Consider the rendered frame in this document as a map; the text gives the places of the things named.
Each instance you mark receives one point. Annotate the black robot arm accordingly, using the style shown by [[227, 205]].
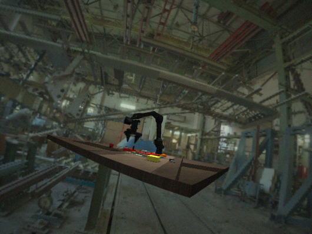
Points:
[[158, 119]]

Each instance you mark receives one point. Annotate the yellow rectangular block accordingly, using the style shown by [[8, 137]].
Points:
[[153, 158]]

